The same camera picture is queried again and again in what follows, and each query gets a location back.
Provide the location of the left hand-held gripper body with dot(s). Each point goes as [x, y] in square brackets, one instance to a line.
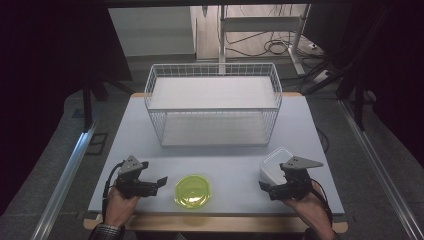
[130, 173]

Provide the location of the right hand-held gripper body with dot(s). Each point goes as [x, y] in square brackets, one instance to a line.
[295, 181]

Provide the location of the white plastic container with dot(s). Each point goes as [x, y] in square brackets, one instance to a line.
[273, 166]

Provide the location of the green plastic bowl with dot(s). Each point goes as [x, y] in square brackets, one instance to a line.
[193, 191]

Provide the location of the person's right hand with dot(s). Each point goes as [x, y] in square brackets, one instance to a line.
[308, 210]

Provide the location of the person's left hand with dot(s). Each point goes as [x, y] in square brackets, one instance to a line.
[118, 208]

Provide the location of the black metal stand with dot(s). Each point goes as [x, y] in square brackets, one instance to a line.
[359, 106]
[88, 106]

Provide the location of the white power strip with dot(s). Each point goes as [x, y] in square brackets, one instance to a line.
[322, 76]

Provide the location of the dark curtain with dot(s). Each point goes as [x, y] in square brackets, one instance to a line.
[43, 83]
[400, 66]

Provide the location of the black floor frame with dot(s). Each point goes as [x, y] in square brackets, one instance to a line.
[96, 144]

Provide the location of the aluminium rail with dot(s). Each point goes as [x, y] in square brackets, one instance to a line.
[63, 186]
[380, 170]

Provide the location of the white wall panel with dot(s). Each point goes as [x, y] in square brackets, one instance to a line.
[150, 30]

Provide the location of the white metal desk frame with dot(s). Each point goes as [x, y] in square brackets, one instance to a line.
[260, 25]

